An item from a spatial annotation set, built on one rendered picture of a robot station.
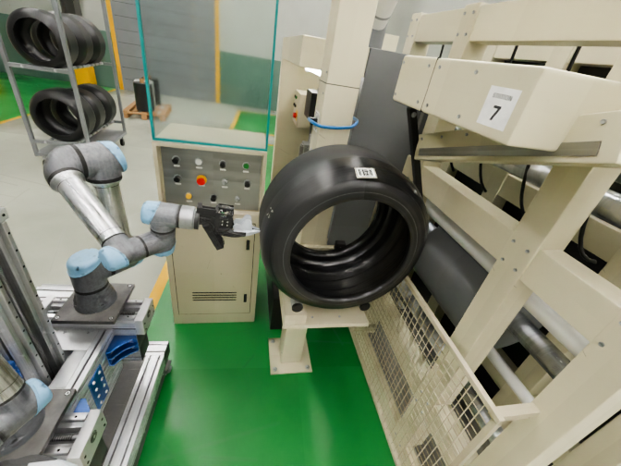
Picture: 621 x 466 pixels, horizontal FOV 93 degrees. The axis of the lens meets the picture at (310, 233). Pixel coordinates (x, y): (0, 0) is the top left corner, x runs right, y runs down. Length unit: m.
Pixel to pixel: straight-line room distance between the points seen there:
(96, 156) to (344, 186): 0.84
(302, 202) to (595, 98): 0.68
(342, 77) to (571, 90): 0.69
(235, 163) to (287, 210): 0.83
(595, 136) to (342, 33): 0.78
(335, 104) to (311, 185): 0.44
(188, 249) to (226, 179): 0.49
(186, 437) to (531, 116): 1.89
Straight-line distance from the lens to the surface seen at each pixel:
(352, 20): 1.21
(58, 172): 1.20
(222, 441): 1.89
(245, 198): 1.74
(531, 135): 0.80
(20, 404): 1.00
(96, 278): 1.43
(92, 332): 1.57
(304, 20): 10.22
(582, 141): 0.83
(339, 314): 1.33
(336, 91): 1.21
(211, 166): 1.68
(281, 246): 0.92
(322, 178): 0.87
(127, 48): 10.84
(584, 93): 0.85
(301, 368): 2.10
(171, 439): 1.93
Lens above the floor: 1.74
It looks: 31 degrees down
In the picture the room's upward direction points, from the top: 10 degrees clockwise
